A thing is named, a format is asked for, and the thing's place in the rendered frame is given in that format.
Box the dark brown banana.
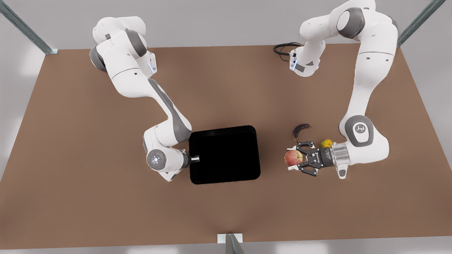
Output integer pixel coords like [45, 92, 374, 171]
[292, 123, 312, 144]

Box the red apple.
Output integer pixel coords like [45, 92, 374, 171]
[284, 150, 304, 167]

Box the silver frame post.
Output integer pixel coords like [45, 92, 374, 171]
[397, 0, 446, 48]
[217, 233, 245, 254]
[0, 0, 59, 55]

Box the black square storage box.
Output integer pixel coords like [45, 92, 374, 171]
[189, 125, 261, 185]

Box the black cable loop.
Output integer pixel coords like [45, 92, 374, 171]
[273, 42, 303, 62]

